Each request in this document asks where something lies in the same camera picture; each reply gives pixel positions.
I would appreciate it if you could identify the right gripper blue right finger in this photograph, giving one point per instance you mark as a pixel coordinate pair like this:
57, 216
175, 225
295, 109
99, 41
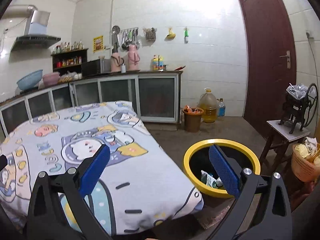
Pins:
227, 169

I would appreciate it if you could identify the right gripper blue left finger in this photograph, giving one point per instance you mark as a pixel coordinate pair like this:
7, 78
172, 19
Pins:
91, 169

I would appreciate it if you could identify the green white milk powder bag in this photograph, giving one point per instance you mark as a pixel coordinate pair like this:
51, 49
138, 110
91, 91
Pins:
210, 181

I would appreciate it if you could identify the yellow rimmed black trash bin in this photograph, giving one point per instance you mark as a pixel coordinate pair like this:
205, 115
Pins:
196, 159

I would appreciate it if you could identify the kitchen counter cabinets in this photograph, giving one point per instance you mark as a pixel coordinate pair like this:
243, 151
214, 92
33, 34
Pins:
155, 97

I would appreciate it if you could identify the cartoon print tablecloth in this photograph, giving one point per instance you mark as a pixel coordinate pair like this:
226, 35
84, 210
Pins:
125, 177

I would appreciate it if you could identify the small blue water bottle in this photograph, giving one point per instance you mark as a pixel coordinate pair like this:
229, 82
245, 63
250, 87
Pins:
221, 108

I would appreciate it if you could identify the brown waste bucket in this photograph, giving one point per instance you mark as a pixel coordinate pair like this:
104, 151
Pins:
192, 118

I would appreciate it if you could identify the small wooden stool table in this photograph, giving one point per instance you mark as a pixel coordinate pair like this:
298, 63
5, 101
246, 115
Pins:
279, 139

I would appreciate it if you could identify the large cooking oil jug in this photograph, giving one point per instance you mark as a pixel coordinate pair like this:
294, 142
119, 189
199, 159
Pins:
208, 103

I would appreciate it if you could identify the orange plastic basket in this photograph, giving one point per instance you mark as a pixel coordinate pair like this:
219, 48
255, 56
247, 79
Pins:
304, 170

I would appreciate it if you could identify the blue plastic basin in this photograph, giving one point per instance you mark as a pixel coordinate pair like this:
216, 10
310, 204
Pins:
31, 80

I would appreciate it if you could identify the pink plastic basin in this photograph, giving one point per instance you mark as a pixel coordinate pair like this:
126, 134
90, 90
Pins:
51, 79

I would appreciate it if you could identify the black hand crank machine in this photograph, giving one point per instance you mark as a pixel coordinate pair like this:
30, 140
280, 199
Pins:
300, 106

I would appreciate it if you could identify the black microwave oven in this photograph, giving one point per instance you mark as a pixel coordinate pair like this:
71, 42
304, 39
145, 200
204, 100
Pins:
96, 67

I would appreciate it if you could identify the dark red wooden door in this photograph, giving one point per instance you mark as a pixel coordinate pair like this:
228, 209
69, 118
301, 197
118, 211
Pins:
271, 61

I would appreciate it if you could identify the black spice shelf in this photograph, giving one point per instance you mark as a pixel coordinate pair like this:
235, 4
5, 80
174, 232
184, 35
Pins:
69, 61

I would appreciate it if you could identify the pink thermos left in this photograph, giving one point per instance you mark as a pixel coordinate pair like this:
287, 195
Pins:
116, 61

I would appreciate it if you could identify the pink thermos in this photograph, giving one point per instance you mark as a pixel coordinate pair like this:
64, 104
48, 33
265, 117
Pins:
116, 61
133, 58

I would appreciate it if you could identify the range hood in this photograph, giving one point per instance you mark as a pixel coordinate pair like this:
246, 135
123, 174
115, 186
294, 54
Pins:
35, 34

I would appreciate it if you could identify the yellow detergent bottles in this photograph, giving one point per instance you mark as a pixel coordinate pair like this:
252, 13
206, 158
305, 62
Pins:
157, 63

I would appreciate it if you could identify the pink thermos right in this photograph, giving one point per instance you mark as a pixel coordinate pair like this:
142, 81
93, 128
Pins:
133, 58

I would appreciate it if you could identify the hanging utensil rack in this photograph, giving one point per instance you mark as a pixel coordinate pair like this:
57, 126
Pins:
129, 37

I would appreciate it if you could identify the chopstick holder basket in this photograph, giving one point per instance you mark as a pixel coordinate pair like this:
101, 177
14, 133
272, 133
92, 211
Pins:
150, 34

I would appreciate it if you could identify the yellow wall poster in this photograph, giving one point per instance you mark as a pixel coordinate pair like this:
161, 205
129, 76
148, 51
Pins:
98, 44

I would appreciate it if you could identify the green wall brush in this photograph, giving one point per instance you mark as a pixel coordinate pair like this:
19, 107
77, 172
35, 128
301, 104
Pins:
186, 35

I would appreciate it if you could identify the yellow wall scoop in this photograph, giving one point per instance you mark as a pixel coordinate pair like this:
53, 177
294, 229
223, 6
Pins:
171, 35

